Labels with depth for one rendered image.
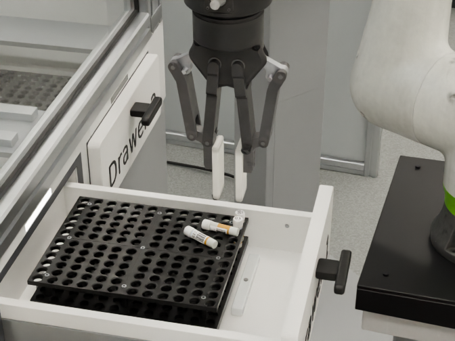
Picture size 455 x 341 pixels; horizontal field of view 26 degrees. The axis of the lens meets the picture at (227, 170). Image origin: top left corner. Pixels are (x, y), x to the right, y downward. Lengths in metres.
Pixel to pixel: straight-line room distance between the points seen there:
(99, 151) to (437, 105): 0.45
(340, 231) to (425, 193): 1.27
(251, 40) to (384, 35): 0.34
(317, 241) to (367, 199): 1.74
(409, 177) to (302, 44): 0.60
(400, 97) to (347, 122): 1.62
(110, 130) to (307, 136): 0.87
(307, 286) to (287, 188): 1.14
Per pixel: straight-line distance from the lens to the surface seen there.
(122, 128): 1.42
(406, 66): 1.32
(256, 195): 2.20
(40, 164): 1.19
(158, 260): 1.16
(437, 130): 1.29
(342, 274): 1.13
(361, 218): 2.81
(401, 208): 1.45
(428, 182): 1.52
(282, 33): 2.00
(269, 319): 1.18
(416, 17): 1.31
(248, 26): 1.01
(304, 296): 1.07
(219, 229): 1.20
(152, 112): 1.44
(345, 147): 2.97
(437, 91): 1.28
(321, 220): 1.18
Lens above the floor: 1.61
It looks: 33 degrees down
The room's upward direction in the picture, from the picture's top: straight up
